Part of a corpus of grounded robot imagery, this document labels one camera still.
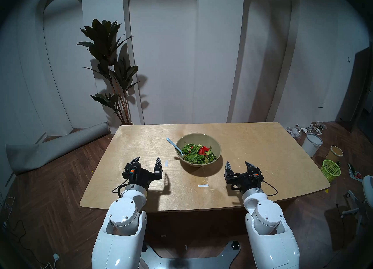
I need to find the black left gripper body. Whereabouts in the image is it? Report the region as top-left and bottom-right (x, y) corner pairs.
(125, 169), (163, 190)

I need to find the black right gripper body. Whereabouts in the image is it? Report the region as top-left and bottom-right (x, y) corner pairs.
(224, 173), (263, 192)

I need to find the light blue spoon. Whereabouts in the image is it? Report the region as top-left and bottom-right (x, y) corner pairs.
(166, 138), (184, 157)

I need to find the green salad bowl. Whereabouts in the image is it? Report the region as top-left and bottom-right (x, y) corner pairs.
(175, 133), (222, 168)

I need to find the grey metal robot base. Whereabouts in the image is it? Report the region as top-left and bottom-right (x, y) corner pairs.
(141, 241), (241, 269)

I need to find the mixed green salad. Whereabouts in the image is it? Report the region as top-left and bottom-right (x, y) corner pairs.
(181, 144), (217, 164)

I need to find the light wooden table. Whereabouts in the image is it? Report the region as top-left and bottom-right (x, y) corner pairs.
(80, 122), (330, 213)

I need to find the pile of floor trash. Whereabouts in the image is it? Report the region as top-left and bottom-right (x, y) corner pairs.
(286, 122), (327, 138)

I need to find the white plastic bucket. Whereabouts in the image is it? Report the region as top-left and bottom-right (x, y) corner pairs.
(302, 134), (323, 157)

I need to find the green mesh basket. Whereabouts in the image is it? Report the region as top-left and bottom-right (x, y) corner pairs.
(320, 160), (341, 183)

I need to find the rolled grey carpet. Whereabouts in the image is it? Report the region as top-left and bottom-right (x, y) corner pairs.
(6, 122), (110, 175)

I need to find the tan paper cup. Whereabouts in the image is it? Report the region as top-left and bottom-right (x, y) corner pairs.
(326, 146), (344, 162)

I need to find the red green floor packet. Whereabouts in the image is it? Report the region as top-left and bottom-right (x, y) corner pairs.
(347, 163), (363, 182)

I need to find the white office chair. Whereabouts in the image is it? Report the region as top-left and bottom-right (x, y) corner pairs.
(342, 175), (373, 237)

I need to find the white floor power adapter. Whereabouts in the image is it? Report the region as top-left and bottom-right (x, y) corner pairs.
(41, 253), (60, 269)

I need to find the tall potted plant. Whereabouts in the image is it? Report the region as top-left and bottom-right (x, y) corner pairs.
(76, 19), (140, 125)

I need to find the dark doorway panel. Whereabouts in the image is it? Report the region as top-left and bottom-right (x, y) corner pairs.
(335, 47), (373, 133)

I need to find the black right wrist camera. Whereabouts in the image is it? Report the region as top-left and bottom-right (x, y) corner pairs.
(247, 166), (264, 183)

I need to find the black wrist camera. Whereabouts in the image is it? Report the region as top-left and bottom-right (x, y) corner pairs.
(122, 162), (142, 182)
(247, 166), (264, 183)

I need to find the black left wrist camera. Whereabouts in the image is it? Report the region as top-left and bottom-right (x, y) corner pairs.
(122, 162), (142, 182)

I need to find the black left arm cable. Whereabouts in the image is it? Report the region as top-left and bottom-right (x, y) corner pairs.
(112, 182), (129, 198)

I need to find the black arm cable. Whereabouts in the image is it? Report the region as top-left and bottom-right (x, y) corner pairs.
(259, 180), (278, 197)
(112, 182), (129, 198)

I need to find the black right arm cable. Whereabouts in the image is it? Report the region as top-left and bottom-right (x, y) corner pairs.
(259, 180), (278, 197)

